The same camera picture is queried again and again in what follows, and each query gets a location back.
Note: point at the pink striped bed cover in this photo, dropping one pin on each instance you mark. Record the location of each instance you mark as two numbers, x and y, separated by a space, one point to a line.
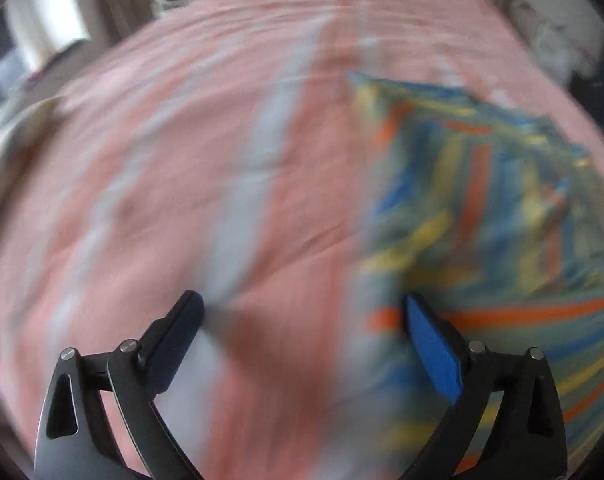
216 150

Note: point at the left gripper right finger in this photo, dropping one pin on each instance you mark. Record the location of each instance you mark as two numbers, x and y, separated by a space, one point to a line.
459 374

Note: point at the striped pillow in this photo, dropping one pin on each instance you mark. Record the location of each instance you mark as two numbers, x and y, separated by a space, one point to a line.
21 141

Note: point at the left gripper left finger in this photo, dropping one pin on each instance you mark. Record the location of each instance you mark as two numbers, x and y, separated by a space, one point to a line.
138 376

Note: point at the striped knit sweater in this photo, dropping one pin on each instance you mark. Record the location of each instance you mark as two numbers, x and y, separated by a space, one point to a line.
497 219

